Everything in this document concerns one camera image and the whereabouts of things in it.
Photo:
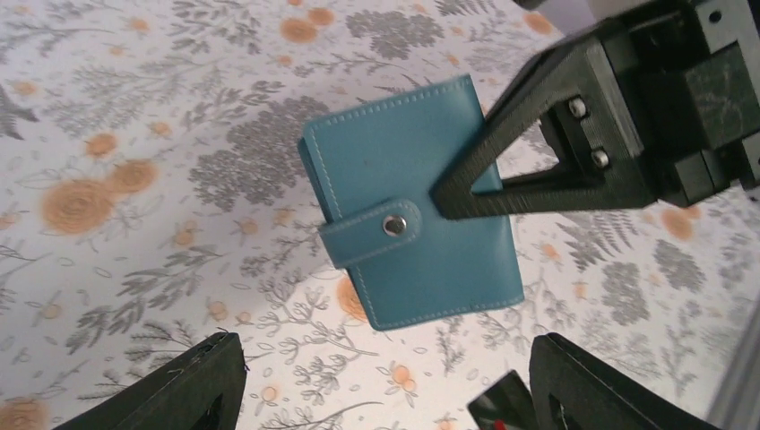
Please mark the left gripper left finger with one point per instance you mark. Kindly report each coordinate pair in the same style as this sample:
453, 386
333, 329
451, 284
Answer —
202, 388

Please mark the teal leather card holder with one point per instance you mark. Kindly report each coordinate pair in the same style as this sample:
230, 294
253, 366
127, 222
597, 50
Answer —
372, 168

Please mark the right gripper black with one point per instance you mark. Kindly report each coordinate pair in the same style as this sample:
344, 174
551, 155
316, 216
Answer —
694, 69

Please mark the black vip card upper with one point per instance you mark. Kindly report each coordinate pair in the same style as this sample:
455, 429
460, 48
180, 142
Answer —
506, 405

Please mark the floral table mat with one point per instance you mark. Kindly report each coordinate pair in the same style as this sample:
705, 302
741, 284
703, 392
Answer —
152, 194

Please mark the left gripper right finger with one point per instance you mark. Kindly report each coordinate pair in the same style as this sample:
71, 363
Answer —
572, 389

